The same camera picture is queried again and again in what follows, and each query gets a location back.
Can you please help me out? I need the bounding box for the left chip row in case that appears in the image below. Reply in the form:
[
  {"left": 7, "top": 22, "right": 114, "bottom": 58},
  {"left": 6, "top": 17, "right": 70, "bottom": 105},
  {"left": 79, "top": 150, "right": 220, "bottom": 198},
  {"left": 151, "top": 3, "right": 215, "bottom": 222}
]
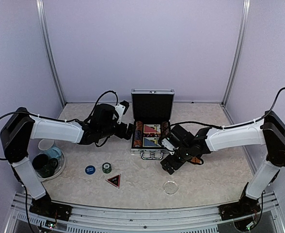
[{"left": 133, "top": 121, "right": 143, "bottom": 148}]

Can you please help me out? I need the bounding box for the blue small blind button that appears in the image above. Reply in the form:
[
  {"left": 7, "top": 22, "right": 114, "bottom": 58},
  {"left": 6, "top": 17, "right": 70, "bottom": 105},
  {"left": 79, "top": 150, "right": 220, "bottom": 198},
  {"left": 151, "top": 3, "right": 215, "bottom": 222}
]
[{"left": 85, "top": 165, "right": 96, "bottom": 175}]

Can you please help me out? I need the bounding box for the red playing card deck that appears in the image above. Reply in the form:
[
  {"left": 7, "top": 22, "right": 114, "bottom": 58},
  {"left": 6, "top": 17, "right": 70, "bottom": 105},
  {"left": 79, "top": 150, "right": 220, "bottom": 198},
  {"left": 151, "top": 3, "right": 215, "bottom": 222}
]
[{"left": 143, "top": 124, "right": 161, "bottom": 134}]

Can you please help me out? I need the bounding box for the right chip row in case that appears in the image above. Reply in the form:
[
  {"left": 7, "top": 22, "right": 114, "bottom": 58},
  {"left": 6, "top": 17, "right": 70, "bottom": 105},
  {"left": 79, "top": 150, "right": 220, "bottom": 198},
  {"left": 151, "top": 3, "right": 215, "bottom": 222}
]
[{"left": 160, "top": 121, "right": 170, "bottom": 137}]

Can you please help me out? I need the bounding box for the clear round tray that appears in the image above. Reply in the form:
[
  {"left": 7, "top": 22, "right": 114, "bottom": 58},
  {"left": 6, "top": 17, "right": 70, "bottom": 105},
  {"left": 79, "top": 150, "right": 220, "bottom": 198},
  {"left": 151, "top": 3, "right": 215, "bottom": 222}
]
[{"left": 36, "top": 152, "right": 66, "bottom": 182}]

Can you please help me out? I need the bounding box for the aluminium post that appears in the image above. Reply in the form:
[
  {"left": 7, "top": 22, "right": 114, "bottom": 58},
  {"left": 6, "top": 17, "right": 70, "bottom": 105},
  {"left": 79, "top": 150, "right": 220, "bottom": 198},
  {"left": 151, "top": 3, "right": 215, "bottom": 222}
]
[
  {"left": 222, "top": 0, "right": 251, "bottom": 108},
  {"left": 36, "top": 0, "right": 67, "bottom": 108}
]

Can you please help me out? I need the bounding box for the blue playing card deck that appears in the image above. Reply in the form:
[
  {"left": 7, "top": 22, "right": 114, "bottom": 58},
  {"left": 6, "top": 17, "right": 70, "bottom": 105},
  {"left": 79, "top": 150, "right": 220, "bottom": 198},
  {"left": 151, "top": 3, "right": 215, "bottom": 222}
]
[{"left": 142, "top": 137, "right": 161, "bottom": 148}]

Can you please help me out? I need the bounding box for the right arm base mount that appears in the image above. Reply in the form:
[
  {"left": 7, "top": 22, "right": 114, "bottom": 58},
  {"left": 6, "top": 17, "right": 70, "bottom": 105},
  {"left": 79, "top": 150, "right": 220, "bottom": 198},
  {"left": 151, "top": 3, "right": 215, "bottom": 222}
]
[{"left": 219, "top": 191, "right": 261, "bottom": 221}]

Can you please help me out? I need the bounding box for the green poker chip stack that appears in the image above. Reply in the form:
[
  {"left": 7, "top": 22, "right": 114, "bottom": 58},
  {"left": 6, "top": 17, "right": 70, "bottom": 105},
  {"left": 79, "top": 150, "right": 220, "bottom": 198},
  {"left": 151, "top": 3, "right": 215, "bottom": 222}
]
[{"left": 102, "top": 163, "right": 112, "bottom": 174}]

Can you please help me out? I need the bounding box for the orange big blind button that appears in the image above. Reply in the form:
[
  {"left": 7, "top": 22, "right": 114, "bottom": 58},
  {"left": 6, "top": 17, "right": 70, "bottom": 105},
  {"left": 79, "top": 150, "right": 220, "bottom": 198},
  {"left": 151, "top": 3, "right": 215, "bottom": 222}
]
[{"left": 191, "top": 157, "right": 204, "bottom": 165}]

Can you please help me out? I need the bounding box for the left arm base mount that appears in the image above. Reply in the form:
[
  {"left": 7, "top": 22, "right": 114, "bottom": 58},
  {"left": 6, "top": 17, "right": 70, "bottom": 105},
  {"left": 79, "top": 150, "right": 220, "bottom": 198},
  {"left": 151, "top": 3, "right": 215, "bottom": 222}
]
[{"left": 30, "top": 194, "right": 72, "bottom": 221}]

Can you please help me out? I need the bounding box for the front aluminium frame rail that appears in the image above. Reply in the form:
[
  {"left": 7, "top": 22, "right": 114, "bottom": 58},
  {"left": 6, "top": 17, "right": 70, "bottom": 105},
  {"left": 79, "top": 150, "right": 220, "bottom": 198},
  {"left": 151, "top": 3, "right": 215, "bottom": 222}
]
[{"left": 5, "top": 193, "right": 285, "bottom": 233}]

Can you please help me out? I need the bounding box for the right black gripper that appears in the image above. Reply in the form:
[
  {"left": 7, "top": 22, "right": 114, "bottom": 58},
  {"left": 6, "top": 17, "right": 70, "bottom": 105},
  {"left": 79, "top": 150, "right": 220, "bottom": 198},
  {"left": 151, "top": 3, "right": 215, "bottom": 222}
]
[{"left": 160, "top": 145, "right": 193, "bottom": 174}]

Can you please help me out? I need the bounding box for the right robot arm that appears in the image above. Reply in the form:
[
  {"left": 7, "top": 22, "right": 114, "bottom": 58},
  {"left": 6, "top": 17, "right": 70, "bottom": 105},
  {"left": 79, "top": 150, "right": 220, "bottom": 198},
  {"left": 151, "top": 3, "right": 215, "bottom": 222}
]
[{"left": 150, "top": 119, "right": 272, "bottom": 208}]

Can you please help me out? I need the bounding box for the black mug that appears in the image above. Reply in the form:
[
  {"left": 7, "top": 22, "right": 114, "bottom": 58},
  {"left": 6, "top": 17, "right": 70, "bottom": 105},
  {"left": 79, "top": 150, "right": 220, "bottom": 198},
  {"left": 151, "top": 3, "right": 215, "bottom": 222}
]
[{"left": 32, "top": 154, "right": 59, "bottom": 178}]

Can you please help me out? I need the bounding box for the left rear aluminium post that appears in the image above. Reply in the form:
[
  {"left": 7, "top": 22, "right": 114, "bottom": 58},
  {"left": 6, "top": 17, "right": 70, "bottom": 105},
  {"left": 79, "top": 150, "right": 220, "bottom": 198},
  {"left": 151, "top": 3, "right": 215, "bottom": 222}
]
[{"left": 36, "top": 0, "right": 67, "bottom": 108}]

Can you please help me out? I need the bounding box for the red triangular dealer button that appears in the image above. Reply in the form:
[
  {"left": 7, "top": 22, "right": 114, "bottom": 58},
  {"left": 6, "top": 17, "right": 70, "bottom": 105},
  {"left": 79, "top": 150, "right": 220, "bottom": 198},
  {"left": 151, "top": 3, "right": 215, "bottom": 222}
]
[{"left": 106, "top": 174, "right": 121, "bottom": 189}]

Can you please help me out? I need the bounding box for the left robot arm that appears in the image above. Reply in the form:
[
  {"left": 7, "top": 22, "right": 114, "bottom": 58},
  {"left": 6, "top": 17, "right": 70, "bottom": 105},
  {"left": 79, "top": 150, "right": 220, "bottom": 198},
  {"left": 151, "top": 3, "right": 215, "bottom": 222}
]
[{"left": 0, "top": 101, "right": 135, "bottom": 216}]

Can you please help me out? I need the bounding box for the chip row in case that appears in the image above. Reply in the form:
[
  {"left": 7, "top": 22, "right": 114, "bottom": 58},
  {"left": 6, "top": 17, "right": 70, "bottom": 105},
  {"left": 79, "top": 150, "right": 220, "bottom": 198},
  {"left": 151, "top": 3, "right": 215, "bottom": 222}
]
[
  {"left": 133, "top": 121, "right": 143, "bottom": 148},
  {"left": 160, "top": 121, "right": 170, "bottom": 137}
]

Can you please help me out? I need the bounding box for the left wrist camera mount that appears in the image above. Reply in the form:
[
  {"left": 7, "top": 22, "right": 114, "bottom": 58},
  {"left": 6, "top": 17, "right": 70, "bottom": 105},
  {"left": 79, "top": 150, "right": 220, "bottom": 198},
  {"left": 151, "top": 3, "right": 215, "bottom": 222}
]
[{"left": 113, "top": 100, "right": 129, "bottom": 124}]

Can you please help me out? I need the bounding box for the right rear aluminium post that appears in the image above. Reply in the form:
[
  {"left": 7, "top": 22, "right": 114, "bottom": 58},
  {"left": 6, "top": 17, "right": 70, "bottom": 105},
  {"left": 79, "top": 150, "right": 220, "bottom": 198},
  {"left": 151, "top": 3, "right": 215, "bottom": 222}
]
[{"left": 222, "top": 0, "right": 251, "bottom": 108}]

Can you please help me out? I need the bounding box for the clear round dealer puck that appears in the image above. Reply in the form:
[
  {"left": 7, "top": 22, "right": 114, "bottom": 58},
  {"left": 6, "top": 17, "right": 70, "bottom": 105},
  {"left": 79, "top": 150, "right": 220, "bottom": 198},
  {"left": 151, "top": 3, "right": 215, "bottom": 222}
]
[{"left": 162, "top": 181, "right": 179, "bottom": 195}]

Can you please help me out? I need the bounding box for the aluminium poker case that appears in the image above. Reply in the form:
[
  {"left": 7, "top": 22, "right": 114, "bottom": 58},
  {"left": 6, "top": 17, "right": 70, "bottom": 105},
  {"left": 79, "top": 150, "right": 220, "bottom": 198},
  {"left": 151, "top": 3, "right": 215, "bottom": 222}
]
[{"left": 131, "top": 88, "right": 174, "bottom": 160}]

